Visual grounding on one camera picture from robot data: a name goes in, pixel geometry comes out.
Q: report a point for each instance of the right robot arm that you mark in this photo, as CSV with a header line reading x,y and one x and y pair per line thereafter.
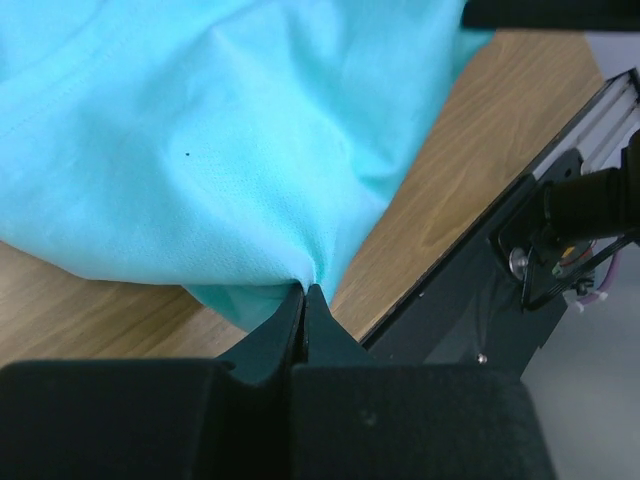
x,y
590,190

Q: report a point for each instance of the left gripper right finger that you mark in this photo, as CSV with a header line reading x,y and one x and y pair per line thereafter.
x,y
352,417

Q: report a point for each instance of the turquoise t shirt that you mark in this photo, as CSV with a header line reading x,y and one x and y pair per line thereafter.
x,y
234,148

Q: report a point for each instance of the aluminium frame rail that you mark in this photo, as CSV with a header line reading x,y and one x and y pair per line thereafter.
x,y
598,130

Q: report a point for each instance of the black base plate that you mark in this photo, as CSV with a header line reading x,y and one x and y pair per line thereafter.
x,y
466,309

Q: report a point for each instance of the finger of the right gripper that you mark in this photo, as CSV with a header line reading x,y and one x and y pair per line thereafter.
x,y
563,15

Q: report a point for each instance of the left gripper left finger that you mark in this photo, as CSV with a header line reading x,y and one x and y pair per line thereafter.
x,y
193,418

